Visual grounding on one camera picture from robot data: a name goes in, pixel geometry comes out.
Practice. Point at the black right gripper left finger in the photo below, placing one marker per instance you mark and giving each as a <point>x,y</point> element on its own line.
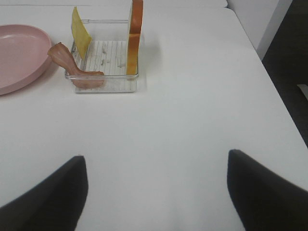
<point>55,204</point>

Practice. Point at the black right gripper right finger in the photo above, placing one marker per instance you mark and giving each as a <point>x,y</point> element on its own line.
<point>264,200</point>

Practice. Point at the pink bacon strip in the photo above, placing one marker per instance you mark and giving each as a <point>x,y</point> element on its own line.
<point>61,55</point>

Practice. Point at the yellow cheese slice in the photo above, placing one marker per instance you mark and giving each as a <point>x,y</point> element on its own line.
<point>81,37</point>

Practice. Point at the bread slice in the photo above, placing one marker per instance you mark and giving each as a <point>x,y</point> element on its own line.
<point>134,33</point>

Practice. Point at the pink plate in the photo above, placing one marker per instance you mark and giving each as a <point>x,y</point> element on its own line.
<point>23,56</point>

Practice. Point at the clear right plastic tray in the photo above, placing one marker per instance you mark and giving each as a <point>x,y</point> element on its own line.
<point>107,53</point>

